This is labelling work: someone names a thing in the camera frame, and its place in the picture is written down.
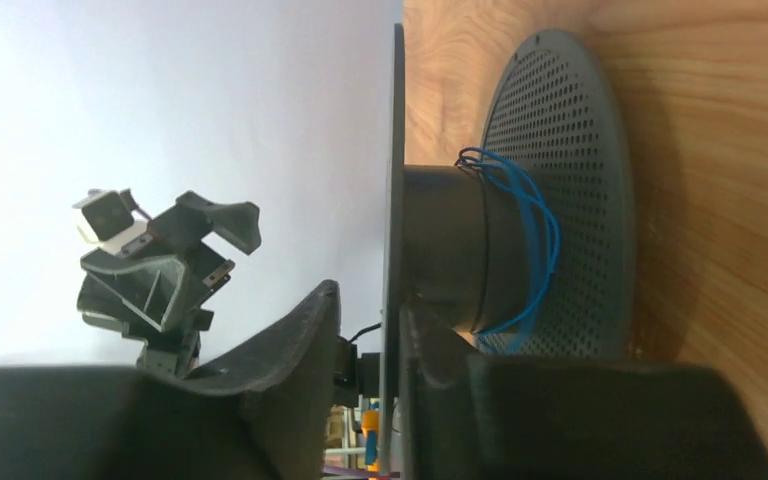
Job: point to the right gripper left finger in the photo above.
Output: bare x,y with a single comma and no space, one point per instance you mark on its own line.
257,412

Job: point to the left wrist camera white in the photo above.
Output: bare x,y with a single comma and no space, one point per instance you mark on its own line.
112,221

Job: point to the dark grey cable spool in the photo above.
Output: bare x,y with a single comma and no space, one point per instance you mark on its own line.
524,244

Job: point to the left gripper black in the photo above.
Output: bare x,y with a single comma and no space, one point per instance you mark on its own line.
153,289

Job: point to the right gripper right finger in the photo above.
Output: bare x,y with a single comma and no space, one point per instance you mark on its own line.
469,415

